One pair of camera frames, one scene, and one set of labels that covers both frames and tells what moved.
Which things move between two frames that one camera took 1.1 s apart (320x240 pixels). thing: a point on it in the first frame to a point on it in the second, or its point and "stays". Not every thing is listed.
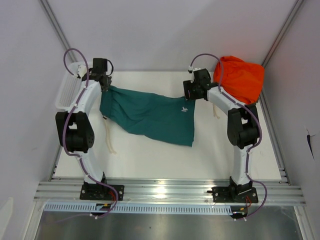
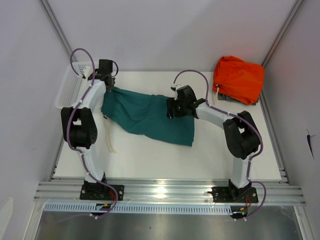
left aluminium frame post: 59,30 stays
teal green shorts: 168,117 stays
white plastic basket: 70,87 stays
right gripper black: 188,86 to 171,103
